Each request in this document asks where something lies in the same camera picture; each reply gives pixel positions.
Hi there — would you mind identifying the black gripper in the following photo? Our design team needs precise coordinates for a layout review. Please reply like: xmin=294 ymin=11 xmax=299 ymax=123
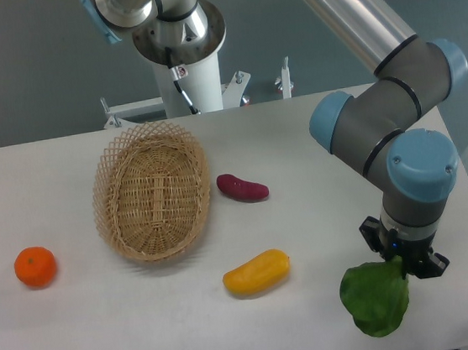
xmin=359 ymin=213 xmax=450 ymax=279

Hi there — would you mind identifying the green leafy vegetable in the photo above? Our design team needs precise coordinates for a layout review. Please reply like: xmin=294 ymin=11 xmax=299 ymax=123
xmin=339 ymin=258 xmax=410 ymax=338

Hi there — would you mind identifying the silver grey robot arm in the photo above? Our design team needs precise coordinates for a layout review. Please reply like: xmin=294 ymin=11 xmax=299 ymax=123
xmin=81 ymin=0 xmax=468 ymax=279

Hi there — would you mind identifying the woven wicker basket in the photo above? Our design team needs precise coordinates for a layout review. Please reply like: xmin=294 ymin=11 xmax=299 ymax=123
xmin=92 ymin=121 xmax=211 ymax=264

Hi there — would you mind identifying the yellow pepper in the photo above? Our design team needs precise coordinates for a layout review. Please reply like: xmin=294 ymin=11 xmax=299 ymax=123
xmin=222 ymin=248 xmax=291 ymax=296

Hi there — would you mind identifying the purple sweet potato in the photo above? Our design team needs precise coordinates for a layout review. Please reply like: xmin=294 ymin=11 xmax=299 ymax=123
xmin=216 ymin=174 xmax=270 ymax=202

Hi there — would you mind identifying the orange tangerine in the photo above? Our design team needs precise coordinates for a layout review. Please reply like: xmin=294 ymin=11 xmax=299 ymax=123
xmin=13 ymin=246 xmax=58 ymax=289

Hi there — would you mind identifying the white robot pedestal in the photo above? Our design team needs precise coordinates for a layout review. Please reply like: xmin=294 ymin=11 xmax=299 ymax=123
xmin=89 ymin=0 xmax=298 ymax=130

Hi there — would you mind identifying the black cable on pedestal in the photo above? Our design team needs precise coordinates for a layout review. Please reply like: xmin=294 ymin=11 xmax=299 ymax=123
xmin=163 ymin=44 xmax=202 ymax=118

